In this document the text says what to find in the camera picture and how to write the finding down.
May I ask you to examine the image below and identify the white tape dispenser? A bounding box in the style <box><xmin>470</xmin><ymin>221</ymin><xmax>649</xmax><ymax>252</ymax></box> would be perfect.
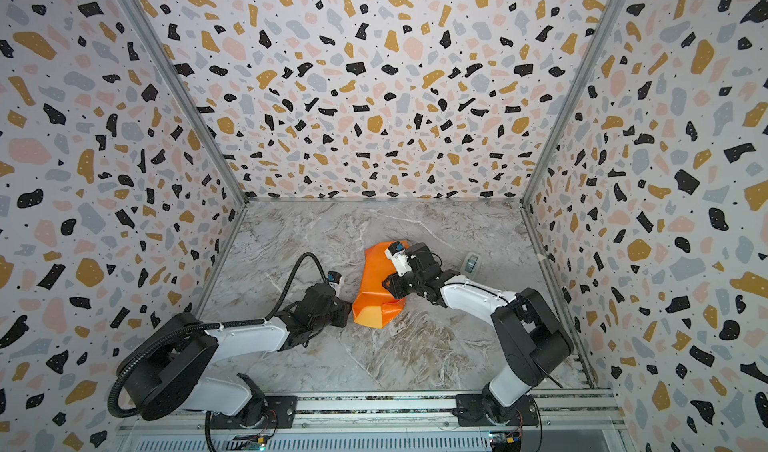
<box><xmin>461</xmin><ymin>252</ymin><xmax>482</xmax><ymax>278</ymax></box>

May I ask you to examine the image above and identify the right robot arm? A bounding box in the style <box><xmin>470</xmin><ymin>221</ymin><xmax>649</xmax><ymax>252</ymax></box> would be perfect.
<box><xmin>382</xmin><ymin>241</ymin><xmax>574</xmax><ymax>423</ymax></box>

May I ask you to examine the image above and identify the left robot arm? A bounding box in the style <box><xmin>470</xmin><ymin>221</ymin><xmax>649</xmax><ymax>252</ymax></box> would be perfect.
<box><xmin>107</xmin><ymin>282</ymin><xmax>352</xmax><ymax>428</ymax></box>

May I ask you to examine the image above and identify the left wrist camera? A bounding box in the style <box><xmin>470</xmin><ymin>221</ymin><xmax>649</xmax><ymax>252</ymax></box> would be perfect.
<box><xmin>327</xmin><ymin>270</ymin><xmax>343</xmax><ymax>285</ymax></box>

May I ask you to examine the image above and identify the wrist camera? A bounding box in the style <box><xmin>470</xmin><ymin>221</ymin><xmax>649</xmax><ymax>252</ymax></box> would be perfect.
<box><xmin>327</xmin><ymin>270</ymin><xmax>343</xmax><ymax>285</ymax></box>
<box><xmin>385</xmin><ymin>241</ymin><xmax>412</xmax><ymax>276</ymax></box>

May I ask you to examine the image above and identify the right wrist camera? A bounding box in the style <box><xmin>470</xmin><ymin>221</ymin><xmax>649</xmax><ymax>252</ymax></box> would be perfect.
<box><xmin>385</xmin><ymin>241</ymin><xmax>412</xmax><ymax>276</ymax></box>

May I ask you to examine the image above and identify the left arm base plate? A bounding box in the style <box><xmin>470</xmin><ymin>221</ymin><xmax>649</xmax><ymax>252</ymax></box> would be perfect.
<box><xmin>210</xmin><ymin>395</ymin><xmax>298</xmax><ymax>432</ymax></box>

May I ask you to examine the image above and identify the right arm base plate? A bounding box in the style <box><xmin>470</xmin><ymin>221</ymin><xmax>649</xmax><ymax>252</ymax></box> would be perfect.
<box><xmin>452</xmin><ymin>392</ymin><xmax>539</xmax><ymax>427</ymax></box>

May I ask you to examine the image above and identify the black corrugated cable left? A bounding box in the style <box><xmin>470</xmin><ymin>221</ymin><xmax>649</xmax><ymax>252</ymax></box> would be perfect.
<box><xmin>106</xmin><ymin>252</ymin><xmax>331</xmax><ymax>420</ymax></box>

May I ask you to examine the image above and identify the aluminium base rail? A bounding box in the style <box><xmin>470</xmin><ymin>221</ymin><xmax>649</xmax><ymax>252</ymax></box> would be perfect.
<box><xmin>115</xmin><ymin>389</ymin><xmax>634</xmax><ymax>451</ymax></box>

